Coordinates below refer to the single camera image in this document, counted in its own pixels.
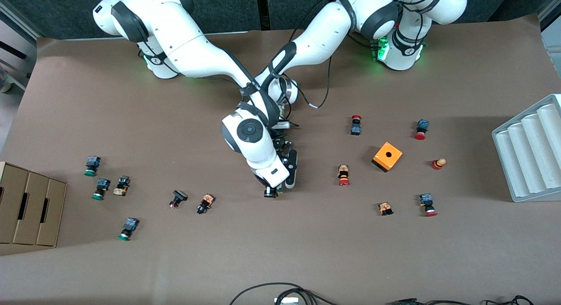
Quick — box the brown paper table cover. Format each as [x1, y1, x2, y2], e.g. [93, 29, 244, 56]
[0, 14, 561, 305]

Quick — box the red mushroom button blue block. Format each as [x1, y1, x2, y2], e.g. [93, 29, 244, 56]
[414, 119, 430, 141]
[419, 193, 438, 217]

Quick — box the green mushroom push button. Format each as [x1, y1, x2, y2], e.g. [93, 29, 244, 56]
[84, 156, 102, 177]
[117, 217, 139, 241]
[92, 178, 111, 201]

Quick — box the black cable with connector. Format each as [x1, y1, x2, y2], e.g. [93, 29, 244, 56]
[388, 298, 483, 305]

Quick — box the black coiled cable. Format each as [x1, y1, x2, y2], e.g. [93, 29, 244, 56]
[484, 295, 534, 305]

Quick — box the brown cardboard box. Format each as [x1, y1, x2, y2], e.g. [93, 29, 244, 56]
[0, 161, 67, 248]

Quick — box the grey ridged tray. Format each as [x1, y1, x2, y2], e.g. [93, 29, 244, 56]
[491, 94, 561, 203]

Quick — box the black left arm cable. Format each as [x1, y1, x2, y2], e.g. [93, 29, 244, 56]
[287, 29, 333, 109]

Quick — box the black push button orange block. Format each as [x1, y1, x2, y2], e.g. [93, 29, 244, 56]
[196, 193, 215, 215]

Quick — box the orange button box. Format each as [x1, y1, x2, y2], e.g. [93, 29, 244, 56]
[371, 142, 403, 173]

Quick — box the black selector switch orange block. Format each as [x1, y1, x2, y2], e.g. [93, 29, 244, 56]
[112, 175, 131, 197]

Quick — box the black looped cable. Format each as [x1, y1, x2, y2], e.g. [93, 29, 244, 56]
[229, 282, 340, 305]

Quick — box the black square button red block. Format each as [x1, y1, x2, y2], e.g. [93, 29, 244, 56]
[169, 189, 189, 209]

